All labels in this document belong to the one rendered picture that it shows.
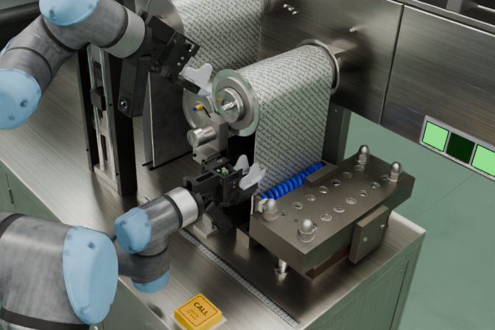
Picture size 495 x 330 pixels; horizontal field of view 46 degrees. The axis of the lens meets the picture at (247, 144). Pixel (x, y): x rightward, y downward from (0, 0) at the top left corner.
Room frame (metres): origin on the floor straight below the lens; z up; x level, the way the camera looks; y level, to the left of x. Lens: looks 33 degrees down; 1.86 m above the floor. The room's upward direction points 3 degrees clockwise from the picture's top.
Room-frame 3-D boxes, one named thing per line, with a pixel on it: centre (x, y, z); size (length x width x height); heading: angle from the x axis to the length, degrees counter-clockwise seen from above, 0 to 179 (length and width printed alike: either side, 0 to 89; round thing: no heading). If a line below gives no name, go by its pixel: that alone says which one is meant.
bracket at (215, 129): (1.07, 0.08, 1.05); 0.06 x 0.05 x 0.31; 135
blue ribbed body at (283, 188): (1.11, -0.11, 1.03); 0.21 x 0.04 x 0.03; 135
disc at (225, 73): (1.08, 0.03, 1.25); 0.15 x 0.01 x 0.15; 45
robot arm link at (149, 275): (0.84, 0.20, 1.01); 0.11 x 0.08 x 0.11; 77
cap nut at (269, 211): (0.98, -0.06, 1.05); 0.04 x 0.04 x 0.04
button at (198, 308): (0.80, 0.08, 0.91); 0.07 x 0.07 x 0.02; 45
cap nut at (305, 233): (0.92, -0.13, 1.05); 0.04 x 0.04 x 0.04
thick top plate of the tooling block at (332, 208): (1.06, -0.21, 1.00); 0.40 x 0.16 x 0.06; 135
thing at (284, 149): (1.12, -0.10, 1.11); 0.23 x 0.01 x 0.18; 135
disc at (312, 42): (1.26, -0.15, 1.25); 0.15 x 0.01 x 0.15; 45
